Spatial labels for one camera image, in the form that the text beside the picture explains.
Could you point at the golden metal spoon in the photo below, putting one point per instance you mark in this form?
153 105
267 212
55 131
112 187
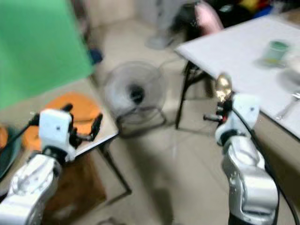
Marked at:
223 85

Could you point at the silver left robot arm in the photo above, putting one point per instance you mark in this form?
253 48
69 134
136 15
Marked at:
30 187

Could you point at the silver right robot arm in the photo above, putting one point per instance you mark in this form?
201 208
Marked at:
248 178

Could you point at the large orange plate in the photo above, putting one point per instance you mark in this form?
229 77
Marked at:
84 105

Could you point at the orange plate under grey cup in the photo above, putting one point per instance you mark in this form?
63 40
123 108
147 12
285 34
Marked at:
3 137

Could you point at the dark green plate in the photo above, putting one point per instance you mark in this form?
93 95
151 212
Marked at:
13 150

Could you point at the black floor fan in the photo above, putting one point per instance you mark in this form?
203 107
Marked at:
136 93

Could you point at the white folding table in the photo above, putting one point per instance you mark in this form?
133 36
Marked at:
229 51

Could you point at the silver metal fork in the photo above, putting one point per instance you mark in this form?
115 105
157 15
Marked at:
288 105

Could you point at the small blue object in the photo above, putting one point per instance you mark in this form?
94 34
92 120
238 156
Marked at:
95 56

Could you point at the green screen backdrop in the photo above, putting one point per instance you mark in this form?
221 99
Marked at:
42 47

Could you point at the white plate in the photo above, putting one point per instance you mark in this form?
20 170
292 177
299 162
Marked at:
291 79

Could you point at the green cup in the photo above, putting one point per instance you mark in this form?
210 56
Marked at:
276 51

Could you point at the pink cloth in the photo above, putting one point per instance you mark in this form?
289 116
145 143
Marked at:
210 18

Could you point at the person in grey trousers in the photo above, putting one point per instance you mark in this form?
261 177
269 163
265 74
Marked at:
164 23

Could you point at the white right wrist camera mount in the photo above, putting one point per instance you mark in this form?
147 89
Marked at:
243 112

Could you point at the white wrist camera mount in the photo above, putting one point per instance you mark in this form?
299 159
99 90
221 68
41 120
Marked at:
243 112
56 129

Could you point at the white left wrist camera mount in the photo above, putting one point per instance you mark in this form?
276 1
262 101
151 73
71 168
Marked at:
56 129

